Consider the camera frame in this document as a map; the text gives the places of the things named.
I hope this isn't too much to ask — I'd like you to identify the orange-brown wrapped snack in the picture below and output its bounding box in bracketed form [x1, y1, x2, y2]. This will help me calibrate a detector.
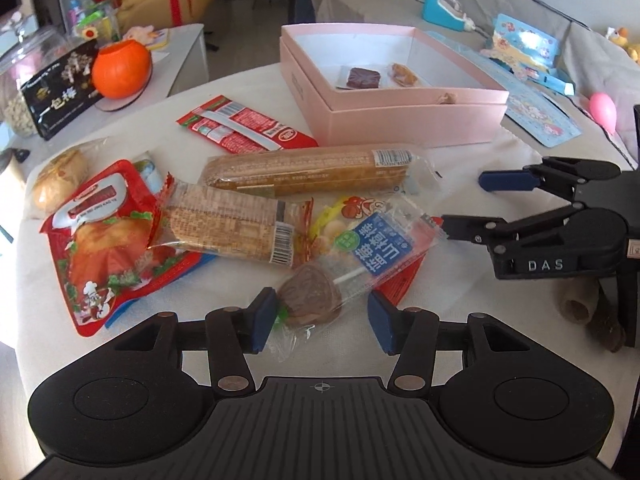
[386, 62, 421, 87]

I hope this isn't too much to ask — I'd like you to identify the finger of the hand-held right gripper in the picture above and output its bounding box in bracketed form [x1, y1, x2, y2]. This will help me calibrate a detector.
[477, 156, 623, 206]
[440, 202, 588, 256]

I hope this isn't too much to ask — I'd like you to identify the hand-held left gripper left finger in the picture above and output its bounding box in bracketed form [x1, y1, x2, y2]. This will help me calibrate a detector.
[107, 287, 278, 393]

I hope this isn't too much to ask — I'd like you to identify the white side table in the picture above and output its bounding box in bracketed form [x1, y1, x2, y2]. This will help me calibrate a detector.
[0, 22, 210, 161]

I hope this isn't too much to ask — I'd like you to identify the orange pumpkin bucket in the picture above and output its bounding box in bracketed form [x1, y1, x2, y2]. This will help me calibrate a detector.
[91, 40, 152, 100]

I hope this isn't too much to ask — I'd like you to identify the dark brown wrapped snack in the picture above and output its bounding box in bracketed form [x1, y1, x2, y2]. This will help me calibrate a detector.
[336, 65, 385, 91]

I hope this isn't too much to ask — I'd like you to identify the pink balloon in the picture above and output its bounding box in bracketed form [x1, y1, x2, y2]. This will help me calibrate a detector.
[589, 92, 618, 133]

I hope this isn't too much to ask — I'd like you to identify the narrow red snack packet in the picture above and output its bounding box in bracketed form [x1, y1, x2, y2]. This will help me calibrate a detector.
[176, 94, 319, 155]

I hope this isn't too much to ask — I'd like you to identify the brown lollipop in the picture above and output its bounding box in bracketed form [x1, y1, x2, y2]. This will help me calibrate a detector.
[267, 195, 446, 363]

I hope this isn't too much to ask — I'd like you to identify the blue cartoon gift box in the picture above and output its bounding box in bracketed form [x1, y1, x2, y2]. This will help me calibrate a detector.
[482, 14, 576, 96]

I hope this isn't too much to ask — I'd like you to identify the long tan biscuit packet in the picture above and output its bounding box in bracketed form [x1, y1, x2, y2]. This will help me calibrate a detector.
[197, 144, 441, 198]

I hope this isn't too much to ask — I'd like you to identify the grey covered sofa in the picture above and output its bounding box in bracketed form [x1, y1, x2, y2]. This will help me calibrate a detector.
[305, 0, 640, 171]

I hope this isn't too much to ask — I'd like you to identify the small red packet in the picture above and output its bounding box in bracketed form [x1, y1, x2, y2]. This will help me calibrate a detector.
[375, 255, 426, 306]

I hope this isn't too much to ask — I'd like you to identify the bread bun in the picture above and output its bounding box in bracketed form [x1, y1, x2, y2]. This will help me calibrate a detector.
[27, 140, 108, 218]

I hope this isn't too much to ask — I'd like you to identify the blue cartoon printed card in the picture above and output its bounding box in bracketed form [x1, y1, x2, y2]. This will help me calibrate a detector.
[504, 82, 583, 148]

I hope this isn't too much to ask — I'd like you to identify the black snack bag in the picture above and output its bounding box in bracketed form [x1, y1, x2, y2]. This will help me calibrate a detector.
[19, 40, 103, 141]

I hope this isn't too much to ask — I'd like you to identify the red chicken snack packet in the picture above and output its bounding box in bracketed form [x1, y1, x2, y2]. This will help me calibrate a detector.
[40, 159, 206, 337]

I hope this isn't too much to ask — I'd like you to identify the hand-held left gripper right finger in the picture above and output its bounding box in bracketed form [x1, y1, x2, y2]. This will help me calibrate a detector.
[367, 290, 533, 393]

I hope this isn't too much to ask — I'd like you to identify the pink cardboard box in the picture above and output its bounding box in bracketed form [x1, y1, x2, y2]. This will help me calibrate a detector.
[278, 23, 510, 149]

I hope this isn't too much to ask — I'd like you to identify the pink plush toy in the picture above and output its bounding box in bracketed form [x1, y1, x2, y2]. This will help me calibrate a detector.
[122, 25, 168, 43]

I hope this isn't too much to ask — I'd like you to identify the waffle cracker packet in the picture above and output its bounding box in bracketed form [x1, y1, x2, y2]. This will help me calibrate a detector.
[150, 174, 316, 266]

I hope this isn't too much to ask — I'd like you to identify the large glass jar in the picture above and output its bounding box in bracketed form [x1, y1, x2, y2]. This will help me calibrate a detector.
[0, 12, 81, 137]

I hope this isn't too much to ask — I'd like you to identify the yellow plush duck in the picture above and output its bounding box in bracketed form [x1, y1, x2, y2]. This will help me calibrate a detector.
[606, 26, 640, 63]

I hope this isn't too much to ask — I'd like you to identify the yellow-edged book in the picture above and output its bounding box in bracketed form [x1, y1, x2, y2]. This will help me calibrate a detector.
[145, 29, 172, 52]

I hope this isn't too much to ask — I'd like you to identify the blue hawthorn snack packet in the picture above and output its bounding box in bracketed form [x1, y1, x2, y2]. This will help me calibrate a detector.
[307, 195, 391, 261]

